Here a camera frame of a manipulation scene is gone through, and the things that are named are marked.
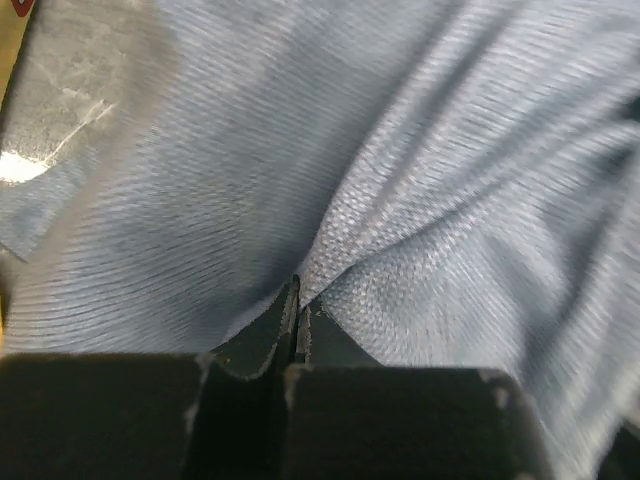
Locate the grey striped pillowcase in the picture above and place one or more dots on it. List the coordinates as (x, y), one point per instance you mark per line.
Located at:
(457, 181)

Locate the yellow cartoon car pillow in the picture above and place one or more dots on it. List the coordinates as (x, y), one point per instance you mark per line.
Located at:
(14, 19)

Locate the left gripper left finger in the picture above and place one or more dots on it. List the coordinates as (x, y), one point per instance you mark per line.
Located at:
(215, 415)

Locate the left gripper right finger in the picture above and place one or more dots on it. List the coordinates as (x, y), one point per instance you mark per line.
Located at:
(351, 418)

